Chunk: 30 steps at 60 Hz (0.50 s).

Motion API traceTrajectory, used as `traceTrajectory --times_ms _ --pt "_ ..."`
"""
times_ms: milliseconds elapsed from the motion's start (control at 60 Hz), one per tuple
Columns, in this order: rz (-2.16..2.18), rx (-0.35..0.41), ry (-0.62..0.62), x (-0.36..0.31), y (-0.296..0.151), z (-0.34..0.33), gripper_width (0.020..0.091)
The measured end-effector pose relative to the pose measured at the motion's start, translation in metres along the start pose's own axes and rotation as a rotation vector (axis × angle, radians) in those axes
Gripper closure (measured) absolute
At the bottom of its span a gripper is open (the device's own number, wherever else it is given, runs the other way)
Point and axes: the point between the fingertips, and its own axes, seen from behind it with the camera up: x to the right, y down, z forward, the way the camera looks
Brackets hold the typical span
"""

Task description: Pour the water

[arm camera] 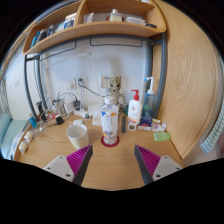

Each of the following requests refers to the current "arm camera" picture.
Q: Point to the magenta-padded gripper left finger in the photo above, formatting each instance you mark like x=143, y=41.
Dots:
x=63, y=166

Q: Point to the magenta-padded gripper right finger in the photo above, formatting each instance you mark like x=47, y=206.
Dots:
x=161, y=165

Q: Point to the clear plastic drink bottle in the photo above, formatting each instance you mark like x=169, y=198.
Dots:
x=109, y=123

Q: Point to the small green cloth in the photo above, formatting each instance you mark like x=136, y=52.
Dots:
x=161, y=136

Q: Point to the cream paper cup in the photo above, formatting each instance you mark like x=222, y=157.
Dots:
x=77, y=136

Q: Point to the blue and red box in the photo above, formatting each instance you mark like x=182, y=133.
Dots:
x=145, y=122

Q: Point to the flat round red coaster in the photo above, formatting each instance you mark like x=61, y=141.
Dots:
x=104, y=143

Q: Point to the small blue bottle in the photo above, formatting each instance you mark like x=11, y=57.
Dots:
x=32, y=121

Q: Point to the white power strip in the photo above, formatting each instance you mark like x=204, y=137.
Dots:
x=81, y=114

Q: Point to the dark ruler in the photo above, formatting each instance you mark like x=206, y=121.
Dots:
x=123, y=124

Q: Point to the white tissue pack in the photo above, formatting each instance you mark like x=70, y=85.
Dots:
x=96, y=118

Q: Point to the striped white towel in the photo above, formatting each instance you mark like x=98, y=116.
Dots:
x=213, y=136

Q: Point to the white red-pump lotion bottle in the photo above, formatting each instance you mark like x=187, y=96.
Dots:
x=134, y=111

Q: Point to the blue long-nozzle squeeze bottle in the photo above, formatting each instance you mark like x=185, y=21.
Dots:
x=149, y=103

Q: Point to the teal bed cover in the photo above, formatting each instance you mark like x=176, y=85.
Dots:
x=8, y=133

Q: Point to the wooden tree figurine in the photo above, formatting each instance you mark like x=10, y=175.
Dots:
x=116, y=88

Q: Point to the wooden shelf unit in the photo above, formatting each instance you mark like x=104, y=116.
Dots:
x=100, y=30

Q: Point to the grey metal desk frame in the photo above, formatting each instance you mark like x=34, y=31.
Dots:
x=162, y=73

